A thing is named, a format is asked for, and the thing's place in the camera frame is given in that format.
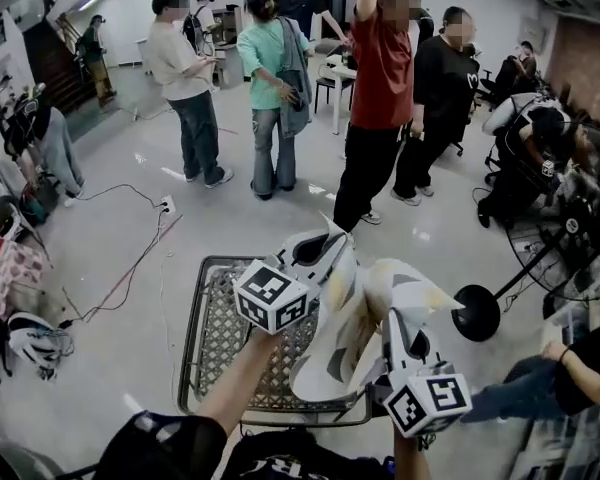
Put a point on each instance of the black lattice metal table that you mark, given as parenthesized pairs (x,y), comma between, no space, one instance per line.
(215,328)

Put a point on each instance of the person's black printed shirt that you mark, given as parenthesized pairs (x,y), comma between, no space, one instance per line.
(170,448)

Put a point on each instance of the teal and black bag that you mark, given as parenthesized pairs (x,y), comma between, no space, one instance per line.
(37,208)

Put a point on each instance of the black standing fan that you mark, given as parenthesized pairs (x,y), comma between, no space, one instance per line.
(475,313)

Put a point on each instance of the black mesh office chair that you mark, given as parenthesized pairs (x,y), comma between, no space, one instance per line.
(495,80)

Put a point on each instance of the person's left forearm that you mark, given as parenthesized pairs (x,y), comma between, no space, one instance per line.
(240,383)

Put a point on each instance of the triangle patterned tablecloth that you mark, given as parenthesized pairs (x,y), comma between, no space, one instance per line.
(350,328)

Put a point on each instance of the wooden cabinet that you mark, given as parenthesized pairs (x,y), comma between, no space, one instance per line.
(227,23)

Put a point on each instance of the short ceiling light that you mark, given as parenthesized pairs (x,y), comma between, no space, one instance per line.
(89,3)

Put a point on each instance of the black side chair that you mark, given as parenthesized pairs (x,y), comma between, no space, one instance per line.
(330,85)

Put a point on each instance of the dark staircase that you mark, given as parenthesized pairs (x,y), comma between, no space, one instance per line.
(55,63)

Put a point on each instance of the white power strip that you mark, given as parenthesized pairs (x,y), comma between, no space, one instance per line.
(166,205)

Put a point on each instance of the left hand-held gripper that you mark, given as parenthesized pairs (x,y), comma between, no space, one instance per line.
(270,293)

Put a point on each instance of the small white desk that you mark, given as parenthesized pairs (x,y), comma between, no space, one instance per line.
(142,53)

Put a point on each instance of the table with pink checkered cloth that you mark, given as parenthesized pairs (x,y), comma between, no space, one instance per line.
(15,268)

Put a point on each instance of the person's right forearm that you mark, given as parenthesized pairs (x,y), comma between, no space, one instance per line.
(410,458)

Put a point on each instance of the grey plastic armchair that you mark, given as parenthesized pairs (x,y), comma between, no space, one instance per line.
(0,208)

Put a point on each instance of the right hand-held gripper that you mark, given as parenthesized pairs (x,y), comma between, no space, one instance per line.
(430,403)

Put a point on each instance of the white storage shelf with drawers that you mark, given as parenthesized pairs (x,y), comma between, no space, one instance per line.
(580,448)

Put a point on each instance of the narrow white table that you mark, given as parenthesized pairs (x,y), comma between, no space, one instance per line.
(337,70)

